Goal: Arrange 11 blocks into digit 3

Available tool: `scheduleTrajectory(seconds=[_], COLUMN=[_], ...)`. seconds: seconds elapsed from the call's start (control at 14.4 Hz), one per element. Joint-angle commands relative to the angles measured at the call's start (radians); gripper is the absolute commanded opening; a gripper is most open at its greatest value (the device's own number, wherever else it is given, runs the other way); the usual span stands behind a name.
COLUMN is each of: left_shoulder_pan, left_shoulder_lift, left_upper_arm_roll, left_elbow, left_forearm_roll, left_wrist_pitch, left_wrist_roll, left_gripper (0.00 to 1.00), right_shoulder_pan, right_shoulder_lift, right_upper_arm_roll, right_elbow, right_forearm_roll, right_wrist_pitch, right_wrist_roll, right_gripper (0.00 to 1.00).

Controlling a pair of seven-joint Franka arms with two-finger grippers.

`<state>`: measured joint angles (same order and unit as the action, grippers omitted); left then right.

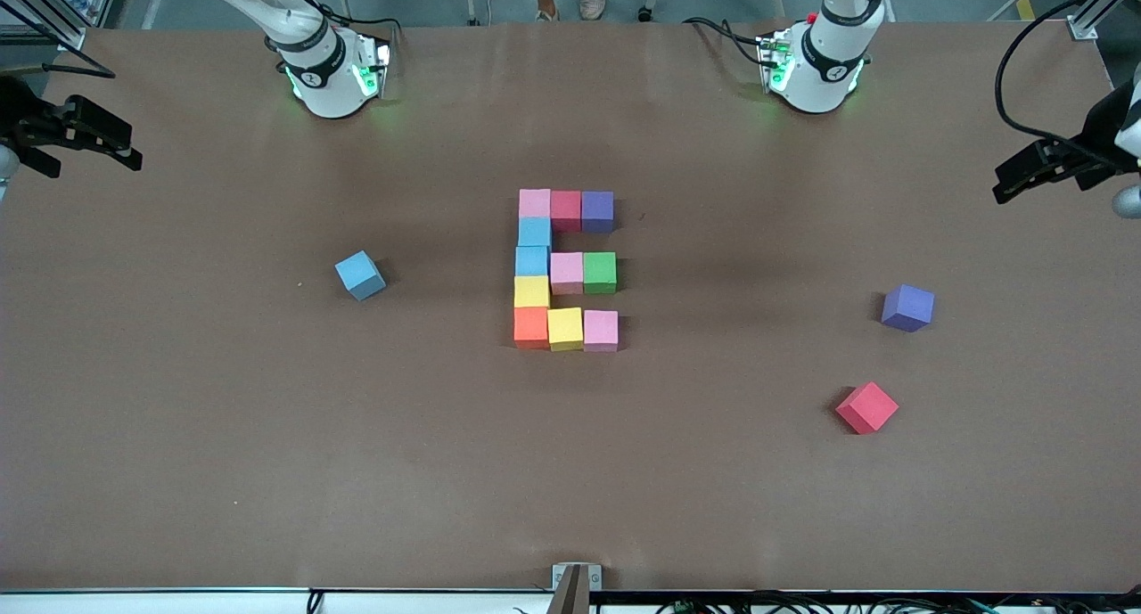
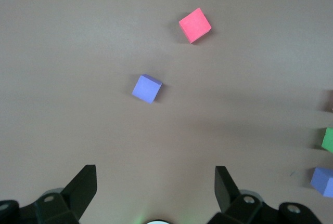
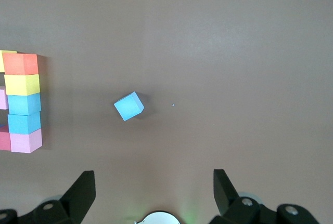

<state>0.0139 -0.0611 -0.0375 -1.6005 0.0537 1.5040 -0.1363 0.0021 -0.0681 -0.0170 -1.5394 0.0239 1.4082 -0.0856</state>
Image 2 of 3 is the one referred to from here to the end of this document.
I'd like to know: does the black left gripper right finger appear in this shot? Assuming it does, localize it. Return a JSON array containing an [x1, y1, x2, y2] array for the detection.
[[208, 166, 322, 224]]

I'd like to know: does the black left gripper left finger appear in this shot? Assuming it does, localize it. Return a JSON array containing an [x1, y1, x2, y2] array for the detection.
[[0, 165, 97, 224]]

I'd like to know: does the purple foam cube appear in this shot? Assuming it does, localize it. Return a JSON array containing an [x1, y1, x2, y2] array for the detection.
[[132, 73, 163, 104], [310, 166, 333, 198]]

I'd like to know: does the green foam cube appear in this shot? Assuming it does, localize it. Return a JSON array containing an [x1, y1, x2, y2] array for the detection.
[[321, 127, 333, 154]]

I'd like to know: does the brown table cover mat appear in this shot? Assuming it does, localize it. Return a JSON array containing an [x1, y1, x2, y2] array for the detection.
[[0, 0, 333, 224]]

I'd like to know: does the red foam cube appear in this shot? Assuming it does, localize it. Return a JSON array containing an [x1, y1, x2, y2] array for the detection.
[[178, 7, 212, 45]]

